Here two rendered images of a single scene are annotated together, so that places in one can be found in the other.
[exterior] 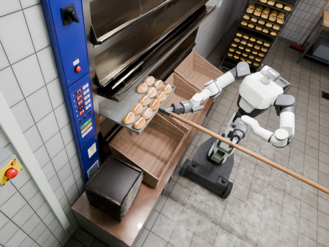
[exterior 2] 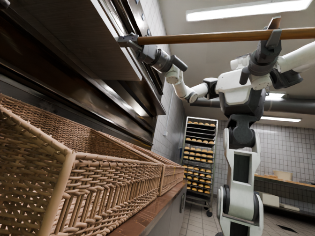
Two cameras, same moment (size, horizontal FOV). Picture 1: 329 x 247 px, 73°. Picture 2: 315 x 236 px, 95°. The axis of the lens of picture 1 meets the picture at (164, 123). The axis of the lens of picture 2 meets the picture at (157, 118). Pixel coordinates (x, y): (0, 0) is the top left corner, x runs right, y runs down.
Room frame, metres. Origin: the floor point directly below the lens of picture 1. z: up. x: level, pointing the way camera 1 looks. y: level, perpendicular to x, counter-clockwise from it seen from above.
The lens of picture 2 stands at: (0.61, -0.17, 0.74)
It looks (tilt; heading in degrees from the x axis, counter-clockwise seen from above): 16 degrees up; 2
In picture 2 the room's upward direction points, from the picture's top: 11 degrees clockwise
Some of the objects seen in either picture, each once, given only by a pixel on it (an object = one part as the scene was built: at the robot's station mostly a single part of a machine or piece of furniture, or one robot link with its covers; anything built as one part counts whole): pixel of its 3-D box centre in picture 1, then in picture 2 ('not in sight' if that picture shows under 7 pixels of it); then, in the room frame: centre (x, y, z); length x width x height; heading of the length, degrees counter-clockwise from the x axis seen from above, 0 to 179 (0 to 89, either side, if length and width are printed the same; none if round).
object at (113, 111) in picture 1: (137, 97); (86, 44); (1.16, 0.24, 1.19); 0.55 x 0.36 x 0.03; 164
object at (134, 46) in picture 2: not in sight; (134, 47); (1.10, -0.01, 1.17); 0.06 x 0.03 x 0.02; 129
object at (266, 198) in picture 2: not in sight; (266, 198); (4.84, -3.34, 0.35); 0.50 x 0.36 x 0.24; 165
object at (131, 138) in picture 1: (149, 143); (80, 153); (1.14, 0.08, 0.72); 0.56 x 0.49 x 0.28; 164
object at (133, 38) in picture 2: (164, 111); (129, 41); (1.10, 0.02, 1.19); 0.09 x 0.04 x 0.03; 74
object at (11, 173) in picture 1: (11, 173); not in sight; (0.31, 0.52, 1.46); 0.04 x 0.04 x 0.04; 73
